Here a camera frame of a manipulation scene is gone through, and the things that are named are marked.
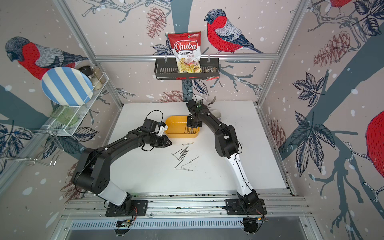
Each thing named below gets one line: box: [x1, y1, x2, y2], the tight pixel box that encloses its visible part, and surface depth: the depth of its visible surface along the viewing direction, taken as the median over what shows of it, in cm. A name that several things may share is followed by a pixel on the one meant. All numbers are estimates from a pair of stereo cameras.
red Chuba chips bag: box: [167, 31, 203, 74], surface depth 83 cm
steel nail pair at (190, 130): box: [185, 127, 197, 134], surface depth 106 cm
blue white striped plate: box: [41, 66, 94, 107], surface depth 74 cm
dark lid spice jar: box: [78, 65, 103, 90], surface depth 83 cm
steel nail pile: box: [171, 142, 194, 169], surface depth 95 cm
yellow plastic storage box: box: [165, 115, 200, 139], surface depth 106 cm
